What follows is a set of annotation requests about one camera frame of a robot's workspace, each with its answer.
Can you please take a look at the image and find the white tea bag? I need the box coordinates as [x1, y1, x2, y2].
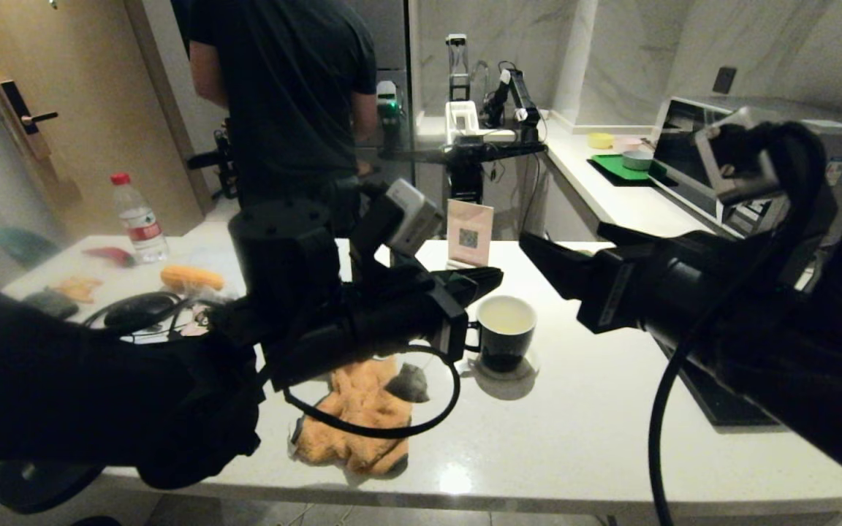
[386, 363, 431, 405]

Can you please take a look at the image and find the person's left forearm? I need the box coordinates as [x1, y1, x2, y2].
[189, 44, 228, 110]

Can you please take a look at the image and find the person's right forearm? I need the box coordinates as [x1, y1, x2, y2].
[352, 91, 379, 143]

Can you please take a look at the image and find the beige QR code sign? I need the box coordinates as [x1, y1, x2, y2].
[447, 200, 495, 270]

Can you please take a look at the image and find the black mug white inside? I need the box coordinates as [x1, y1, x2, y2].
[474, 295, 538, 373]

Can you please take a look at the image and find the green cutting mat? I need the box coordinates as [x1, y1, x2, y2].
[586, 153, 667, 188]

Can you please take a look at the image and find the round white coaster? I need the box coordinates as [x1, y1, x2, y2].
[474, 351, 540, 381]

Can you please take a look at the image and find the orange microfibre cloth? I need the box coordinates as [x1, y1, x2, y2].
[291, 357, 413, 476]

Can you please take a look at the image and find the silver microwave oven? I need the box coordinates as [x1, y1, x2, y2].
[653, 95, 842, 238]

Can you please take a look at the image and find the black teleoperation rig stand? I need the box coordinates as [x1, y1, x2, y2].
[379, 140, 547, 207]

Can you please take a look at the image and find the black rectangular tray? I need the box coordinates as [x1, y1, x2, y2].
[677, 340, 784, 426]

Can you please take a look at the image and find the white plastic stand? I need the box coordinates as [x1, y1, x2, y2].
[444, 101, 482, 147]

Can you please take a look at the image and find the grey device green light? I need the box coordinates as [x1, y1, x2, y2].
[377, 81, 401, 154]

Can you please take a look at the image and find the chrome faucet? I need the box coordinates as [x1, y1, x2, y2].
[471, 62, 493, 110]

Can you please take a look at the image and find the yellow corn cob toy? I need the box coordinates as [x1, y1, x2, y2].
[162, 266, 227, 293]

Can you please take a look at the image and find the black tripod stand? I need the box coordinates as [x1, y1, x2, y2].
[187, 126, 240, 199]

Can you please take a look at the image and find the grey refrigerator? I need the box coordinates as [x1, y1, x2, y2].
[352, 0, 418, 191]

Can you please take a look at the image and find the person in black shirt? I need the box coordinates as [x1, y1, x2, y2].
[187, 0, 379, 220]

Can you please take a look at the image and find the black computer mouse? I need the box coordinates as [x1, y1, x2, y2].
[103, 294, 182, 329]

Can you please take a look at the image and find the clear water bottle red cap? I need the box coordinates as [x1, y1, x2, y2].
[111, 173, 170, 265]

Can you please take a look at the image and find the red chili pepper toy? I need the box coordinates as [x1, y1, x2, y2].
[85, 247, 138, 269]

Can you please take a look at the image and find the small orange rag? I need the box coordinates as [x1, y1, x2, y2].
[54, 276, 106, 304]

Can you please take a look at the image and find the dark grey wallet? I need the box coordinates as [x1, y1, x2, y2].
[23, 289, 80, 321]

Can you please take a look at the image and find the teal cloth bundle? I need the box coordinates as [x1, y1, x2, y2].
[0, 228, 62, 267]

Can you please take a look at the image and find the beige wooden door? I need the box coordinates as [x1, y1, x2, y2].
[0, 0, 206, 236]

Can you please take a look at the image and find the black round kettle base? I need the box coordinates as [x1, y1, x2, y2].
[0, 460, 107, 514]

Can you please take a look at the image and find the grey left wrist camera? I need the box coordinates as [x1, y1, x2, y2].
[352, 179, 446, 258]

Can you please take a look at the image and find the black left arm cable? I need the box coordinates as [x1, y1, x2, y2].
[282, 343, 462, 441]

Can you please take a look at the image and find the thin black mouse cable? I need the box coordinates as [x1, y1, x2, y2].
[81, 292, 210, 344]

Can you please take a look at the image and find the black door lock handle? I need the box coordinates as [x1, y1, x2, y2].
[0, 80, 60, 161]

